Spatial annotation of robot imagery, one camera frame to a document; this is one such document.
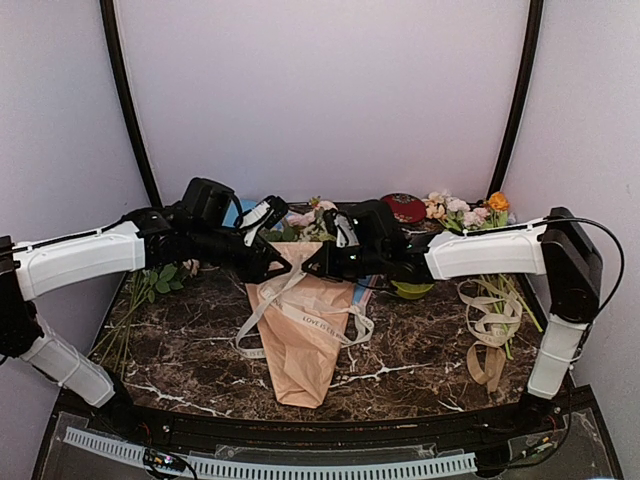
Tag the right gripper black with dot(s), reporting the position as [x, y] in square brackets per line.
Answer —
[328, 266]

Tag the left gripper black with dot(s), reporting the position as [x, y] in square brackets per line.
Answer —
[252, 269]

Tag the pink rose fake flower stem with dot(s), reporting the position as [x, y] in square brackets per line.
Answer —
[311, 226]

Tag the beige pink wrapping paper sheet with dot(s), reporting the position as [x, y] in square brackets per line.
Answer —
[300, 329]

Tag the white printed ribbon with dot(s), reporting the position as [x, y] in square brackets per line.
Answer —
[278, 294]

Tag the brown twine ribbon bundle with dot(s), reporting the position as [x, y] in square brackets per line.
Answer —
[493, 316]

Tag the pile of fake flowers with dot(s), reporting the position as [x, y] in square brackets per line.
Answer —
[144, 287]
[479, 241]

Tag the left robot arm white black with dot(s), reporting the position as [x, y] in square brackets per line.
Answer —
[207, 224]

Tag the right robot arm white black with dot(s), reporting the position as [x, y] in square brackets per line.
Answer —
[555, 247]

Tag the blue wrapping paper sheet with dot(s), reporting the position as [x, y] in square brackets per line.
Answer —
[232, 212]

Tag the lime green bowl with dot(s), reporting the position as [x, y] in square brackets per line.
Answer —
[411, 291]

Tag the red round embroidered cushion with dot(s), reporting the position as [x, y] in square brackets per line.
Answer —
[406, 208]

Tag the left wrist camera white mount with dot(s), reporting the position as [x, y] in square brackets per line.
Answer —
[264, 214]

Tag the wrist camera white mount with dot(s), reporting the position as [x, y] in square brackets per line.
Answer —
[264, 214]
[369, 223]

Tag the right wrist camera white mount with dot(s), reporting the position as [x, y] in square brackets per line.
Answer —
[369, 223]

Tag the right black frame post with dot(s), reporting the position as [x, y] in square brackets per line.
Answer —
[520, 93]

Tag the black frame post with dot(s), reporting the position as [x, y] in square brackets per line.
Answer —
[128, 110]
[520, 93]

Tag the white slotted cable duct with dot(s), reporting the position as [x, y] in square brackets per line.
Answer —
[234, 462]

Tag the left black frame post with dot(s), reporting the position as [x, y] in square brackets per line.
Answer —
[128, 110]

